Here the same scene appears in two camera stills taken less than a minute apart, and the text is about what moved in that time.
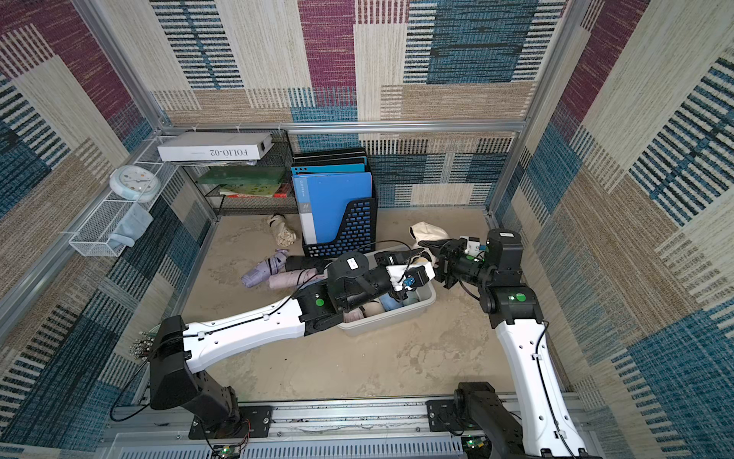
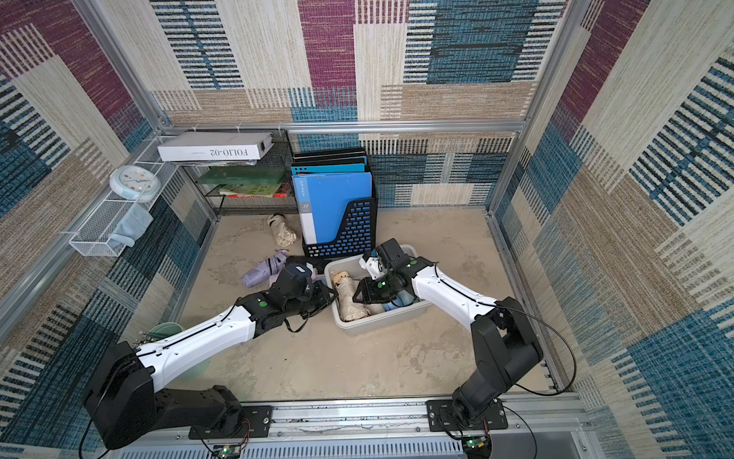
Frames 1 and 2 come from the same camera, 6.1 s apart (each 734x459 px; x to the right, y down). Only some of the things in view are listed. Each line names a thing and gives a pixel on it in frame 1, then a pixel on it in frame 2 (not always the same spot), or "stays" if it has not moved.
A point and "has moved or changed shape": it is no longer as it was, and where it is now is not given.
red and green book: (256, 191) stays
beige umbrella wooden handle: (423, 231) has moved or changed shape
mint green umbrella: (412, 297) stays
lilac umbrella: (262, 273) stays
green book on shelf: (243, 175) stays
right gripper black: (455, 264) → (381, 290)
